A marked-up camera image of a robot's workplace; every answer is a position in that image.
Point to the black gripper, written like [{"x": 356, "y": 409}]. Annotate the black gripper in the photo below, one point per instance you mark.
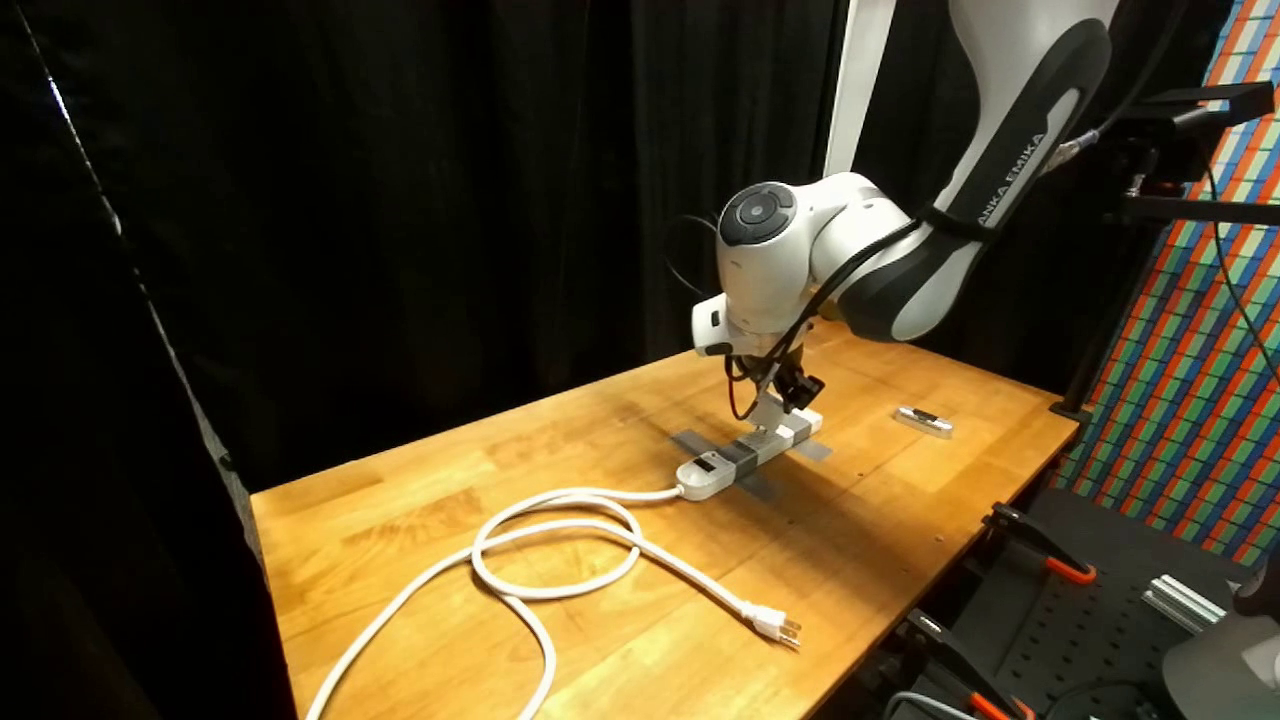
[{"x": 785, "y": 373}]

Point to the small white charger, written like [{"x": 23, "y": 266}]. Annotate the small white charger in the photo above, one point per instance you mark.
[{"x": 768, "y": 412}]

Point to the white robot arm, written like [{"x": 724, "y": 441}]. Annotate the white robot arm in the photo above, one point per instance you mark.
[{"x": 882, "y": 266}]

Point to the grey tape strip far end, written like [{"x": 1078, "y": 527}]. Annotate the grey tape strip far end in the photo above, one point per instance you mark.
[{"x": 800, "y": 434}]

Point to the small silver black object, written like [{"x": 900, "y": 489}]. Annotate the small silver black object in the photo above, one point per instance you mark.
[{"x": 926, "y": 423}]

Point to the white power strip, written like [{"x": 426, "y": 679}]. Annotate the white power strip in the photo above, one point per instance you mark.
[{"x": 716, "y": 467}]

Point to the white vertical pole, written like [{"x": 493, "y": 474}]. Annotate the white vertical pole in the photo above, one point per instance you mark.
[{"x": 857, "y": 71}]

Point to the colourful striped cloth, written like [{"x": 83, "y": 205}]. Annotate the colourful striped cloth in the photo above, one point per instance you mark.
[{"x": 1186, "y": 412}]

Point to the grey lamp head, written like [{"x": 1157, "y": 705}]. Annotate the grey lamp head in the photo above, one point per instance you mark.
[{"x": 1226, "y": 674}]

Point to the black curtain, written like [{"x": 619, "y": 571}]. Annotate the black curtain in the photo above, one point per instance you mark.
[{"x": 254, "y": 236}]

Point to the grey tape strip near switch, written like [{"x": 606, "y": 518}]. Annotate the grey tape strip near switch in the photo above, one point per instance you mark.
[{"x": 716, "y": 467}]

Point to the orange handled clamp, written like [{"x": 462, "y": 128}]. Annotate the orange handled clamp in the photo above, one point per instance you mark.
[{"x": 1052, "y": 554}]

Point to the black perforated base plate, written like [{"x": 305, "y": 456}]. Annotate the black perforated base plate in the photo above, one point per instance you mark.
[{"x": 1078, "y": 650}]

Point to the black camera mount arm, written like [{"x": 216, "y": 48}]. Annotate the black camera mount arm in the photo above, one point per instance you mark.
[{"x": 1164, "y": 140}]

